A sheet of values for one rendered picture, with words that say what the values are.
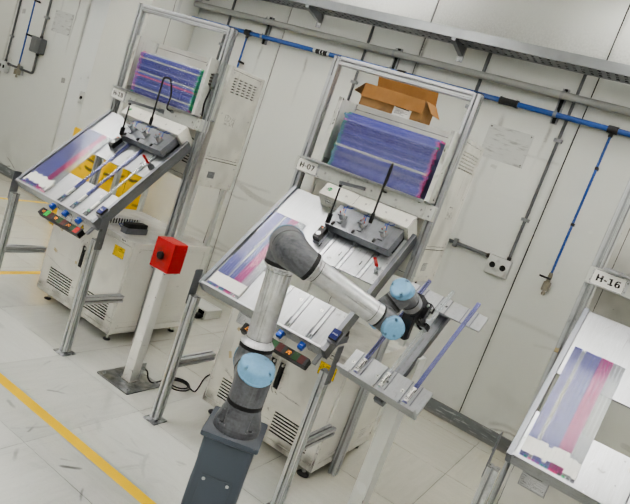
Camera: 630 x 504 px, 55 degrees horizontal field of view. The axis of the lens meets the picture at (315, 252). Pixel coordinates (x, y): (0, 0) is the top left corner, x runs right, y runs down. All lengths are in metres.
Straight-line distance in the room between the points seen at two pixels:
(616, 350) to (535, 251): 1.69
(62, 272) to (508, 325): 2.82
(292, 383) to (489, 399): 1.75
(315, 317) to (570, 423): 1.02
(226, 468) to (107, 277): 1.92
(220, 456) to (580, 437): 1.19
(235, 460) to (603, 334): 1.45
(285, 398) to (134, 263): 1.22
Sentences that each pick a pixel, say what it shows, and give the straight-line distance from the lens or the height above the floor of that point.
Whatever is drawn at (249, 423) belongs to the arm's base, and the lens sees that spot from 1.94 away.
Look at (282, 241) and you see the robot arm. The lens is 1.82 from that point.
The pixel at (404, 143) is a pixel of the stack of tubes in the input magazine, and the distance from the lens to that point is 2.79.
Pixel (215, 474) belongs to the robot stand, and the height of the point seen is 0.42.
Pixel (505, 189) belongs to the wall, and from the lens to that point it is 4.18.
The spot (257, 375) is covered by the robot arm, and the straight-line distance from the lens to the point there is 1.88.
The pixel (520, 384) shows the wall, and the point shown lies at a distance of 4.20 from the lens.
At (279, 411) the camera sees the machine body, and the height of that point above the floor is 0.24.
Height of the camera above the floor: 1.47
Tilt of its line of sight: 10 degrees down
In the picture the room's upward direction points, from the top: 20 degrees clockwise
